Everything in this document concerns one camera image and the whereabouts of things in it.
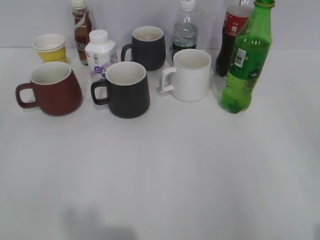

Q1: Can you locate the green plastic soda bottle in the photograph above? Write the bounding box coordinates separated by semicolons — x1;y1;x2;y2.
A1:
220;0;276;114

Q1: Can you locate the brown tea bottle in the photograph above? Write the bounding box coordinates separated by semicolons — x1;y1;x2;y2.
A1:
71;0;93;65

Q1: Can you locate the cola bottle red label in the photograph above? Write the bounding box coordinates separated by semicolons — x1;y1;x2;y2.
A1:
215;0;254;77

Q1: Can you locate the rear black ceramic mug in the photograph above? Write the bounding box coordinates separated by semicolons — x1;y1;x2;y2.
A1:
120;26;166;72

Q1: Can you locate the white ceramic mug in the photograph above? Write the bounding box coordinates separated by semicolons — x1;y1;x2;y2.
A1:
159;49;212;103

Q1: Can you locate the white yogurt drink bottle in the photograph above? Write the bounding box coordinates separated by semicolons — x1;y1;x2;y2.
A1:
85;29;118;82

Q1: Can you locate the dark red ceramic mug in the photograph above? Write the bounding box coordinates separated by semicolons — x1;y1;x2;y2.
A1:
15;61;83;116

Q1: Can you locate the front black ceramic mug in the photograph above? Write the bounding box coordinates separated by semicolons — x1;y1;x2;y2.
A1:
90;61;151;119

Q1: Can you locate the clear water bottle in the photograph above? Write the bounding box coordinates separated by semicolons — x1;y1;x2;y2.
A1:
171;0;198;59

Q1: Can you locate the yellow paper cup stack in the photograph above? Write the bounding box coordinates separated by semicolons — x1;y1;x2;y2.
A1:
32;33;67;63

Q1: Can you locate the black ceramic mug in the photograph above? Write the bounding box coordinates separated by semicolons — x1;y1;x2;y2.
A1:
120;26;166;72
90;61;151;119

